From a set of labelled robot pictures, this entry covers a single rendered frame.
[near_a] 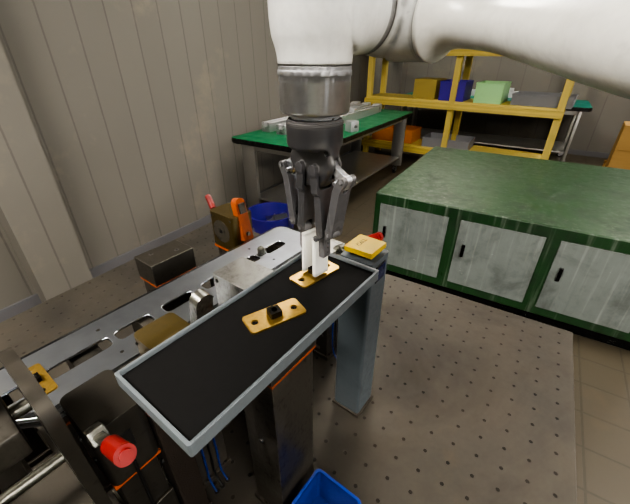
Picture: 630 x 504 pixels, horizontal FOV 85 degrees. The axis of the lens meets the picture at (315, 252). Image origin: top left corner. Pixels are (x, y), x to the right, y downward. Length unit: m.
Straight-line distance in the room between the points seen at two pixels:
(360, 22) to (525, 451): 0.91
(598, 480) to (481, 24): 1.81
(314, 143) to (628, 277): 2.13
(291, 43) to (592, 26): 0.26
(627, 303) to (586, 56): 2.23
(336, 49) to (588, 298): 2.21
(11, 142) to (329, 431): 2.24
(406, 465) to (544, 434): 0.35
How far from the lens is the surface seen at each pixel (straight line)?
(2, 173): 2.57
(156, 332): 0.63
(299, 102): 0.43
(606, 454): 2.10
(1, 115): 2.55
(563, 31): 0.33
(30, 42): 2.78
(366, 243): 0.67
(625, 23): 0.30
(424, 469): 0.91
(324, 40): 0.42
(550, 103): 5.20
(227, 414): 0.39
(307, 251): 0.54
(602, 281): 2.41
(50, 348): 0.83
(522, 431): 1.04
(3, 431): 0.48
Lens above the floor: 1.48
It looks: 30 degrees down
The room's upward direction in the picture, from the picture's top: straight up
